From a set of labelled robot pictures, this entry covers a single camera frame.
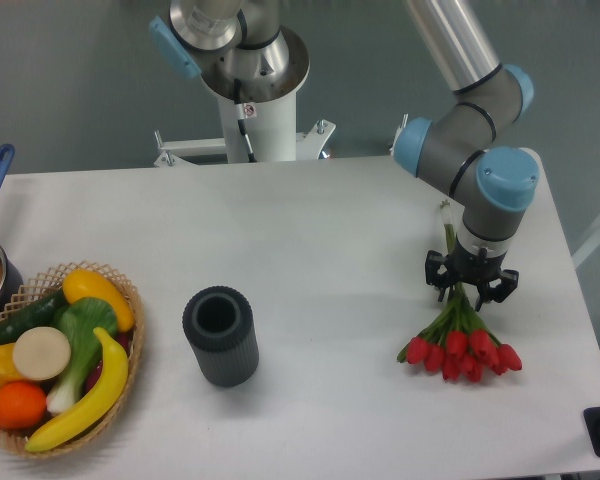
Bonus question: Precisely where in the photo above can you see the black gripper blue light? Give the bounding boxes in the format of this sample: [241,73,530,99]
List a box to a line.
[425,244,519,311]

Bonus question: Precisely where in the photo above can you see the red tulip bouquet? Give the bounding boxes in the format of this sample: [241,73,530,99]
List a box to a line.
[396,199,524,384]

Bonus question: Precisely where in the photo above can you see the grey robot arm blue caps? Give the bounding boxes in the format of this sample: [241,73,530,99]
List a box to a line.
[149,1,539,304]

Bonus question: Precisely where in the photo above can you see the white table clamp right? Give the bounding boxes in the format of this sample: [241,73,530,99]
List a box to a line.
[296,119,336,161]

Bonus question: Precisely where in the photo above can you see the white table clamp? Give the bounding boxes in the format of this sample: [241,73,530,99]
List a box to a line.
[153,130,226,168]
[296,119,336,161]

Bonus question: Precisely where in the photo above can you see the dark grey ribbed vase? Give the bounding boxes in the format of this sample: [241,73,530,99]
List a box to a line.
[182,286,259,388]

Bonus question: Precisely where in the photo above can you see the white table clamp left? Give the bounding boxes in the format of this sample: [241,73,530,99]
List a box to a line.
[153,130,226,168]

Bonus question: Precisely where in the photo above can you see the dark red fruit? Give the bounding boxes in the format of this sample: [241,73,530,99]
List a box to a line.
[83,332,132,394]

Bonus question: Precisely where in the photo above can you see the yellow banana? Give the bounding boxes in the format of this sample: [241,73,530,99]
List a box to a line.
[25,327,129,453]

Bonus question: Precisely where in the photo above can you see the green bok choy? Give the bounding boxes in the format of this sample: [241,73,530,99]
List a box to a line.
[47,297,118,416]

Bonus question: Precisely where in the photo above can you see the yellow squash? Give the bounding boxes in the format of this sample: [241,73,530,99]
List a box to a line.
[62,269,135,332]

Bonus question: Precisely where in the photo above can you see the green cucumber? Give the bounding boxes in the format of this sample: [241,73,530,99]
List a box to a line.
[0,289,68,345]

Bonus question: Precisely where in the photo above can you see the beige round slice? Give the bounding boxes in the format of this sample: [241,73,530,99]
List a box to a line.
[12,327,71,381]

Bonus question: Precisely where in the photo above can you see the orange fruit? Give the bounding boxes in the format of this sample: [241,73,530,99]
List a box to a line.
[0,381,47,430]

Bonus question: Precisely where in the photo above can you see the woven wicker basket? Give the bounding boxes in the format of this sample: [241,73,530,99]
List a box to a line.
[0,261,145,459]

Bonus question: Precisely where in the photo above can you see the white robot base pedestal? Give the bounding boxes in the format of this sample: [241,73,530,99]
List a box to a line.
[216,93,296,164]

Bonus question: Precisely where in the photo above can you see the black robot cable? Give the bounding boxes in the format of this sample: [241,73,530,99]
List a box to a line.
[232,78,258,164]

